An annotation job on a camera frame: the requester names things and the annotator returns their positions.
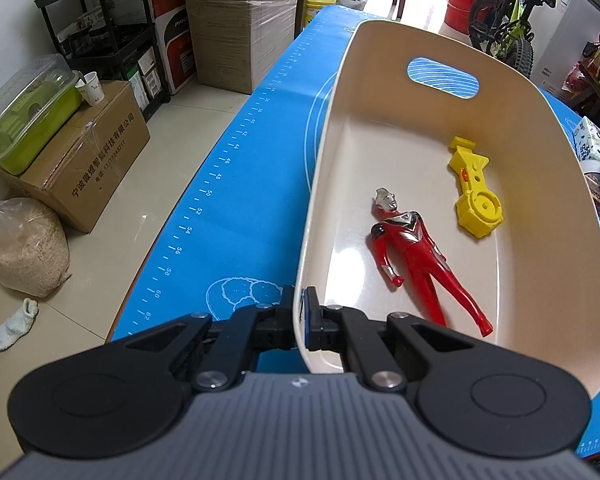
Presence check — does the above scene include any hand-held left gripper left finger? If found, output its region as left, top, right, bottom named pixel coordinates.
left=125, top=285, right=297, bottom=394

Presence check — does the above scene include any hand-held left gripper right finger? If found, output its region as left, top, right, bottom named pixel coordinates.
left=302, top=286, right=476, bottom=391

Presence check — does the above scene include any beige plastic storage basket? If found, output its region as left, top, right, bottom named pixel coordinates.
left=292, top=19, right=600, bottom=401

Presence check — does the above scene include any white tissue pack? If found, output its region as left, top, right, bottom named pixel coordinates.
left=572, top=116, right=600, bottom=163

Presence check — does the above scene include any dark wooden bench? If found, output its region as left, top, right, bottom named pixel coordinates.
left=562, top=55, right=600, bottom=122

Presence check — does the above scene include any red toy figure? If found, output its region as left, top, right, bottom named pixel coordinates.
left=371, top=187, right=496, bottom=337

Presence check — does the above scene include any yellow plastic toy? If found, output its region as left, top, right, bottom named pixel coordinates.
left=447, top=135, right=506, bottom=241

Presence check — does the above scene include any blue silicone mat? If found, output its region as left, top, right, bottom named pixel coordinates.
left=105, top=5, right=600, bottom=461

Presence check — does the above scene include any white chest freezer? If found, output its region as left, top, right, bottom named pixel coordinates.
left=530, top=0, right=600, bottom=98

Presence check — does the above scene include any green and black bicycle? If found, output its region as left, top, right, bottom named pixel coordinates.
left=467, top=0, right=557, bottom=81

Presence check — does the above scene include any red bucket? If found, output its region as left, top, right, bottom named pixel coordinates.
left=444, top=0, right=483, bottom=36

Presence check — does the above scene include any brown printed cardboard box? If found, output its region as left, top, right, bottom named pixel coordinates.
left=0, top=80, right=151, bottom=233

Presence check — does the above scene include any clear bag of grain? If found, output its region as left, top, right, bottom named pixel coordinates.
left=0, top=197, right=73, bottom=298

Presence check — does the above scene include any film-wrapped cardboard box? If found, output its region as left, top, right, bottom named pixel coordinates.
left=184, top=0, right=302, bottom=95

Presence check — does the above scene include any white sock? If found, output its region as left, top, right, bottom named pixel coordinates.
left=0, top=297, right=40, bottom=352

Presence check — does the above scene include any white and red appliance box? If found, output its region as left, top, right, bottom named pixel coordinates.
left=154, top=7, right=198, bottom=96

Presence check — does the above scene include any white paper cup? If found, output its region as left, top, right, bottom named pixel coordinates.
left=75, top=71, right=105, bottom=107

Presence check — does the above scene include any yellow plastic jug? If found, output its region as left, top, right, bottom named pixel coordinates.
left=302, top=0, right=339, bottom=28

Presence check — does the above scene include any black shelf rack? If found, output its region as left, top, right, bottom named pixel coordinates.
left=34, top=0, right=171, bottom=123

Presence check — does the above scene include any green container with clear lid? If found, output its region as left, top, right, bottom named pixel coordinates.
left=0, top=54, right=83, bottom=176

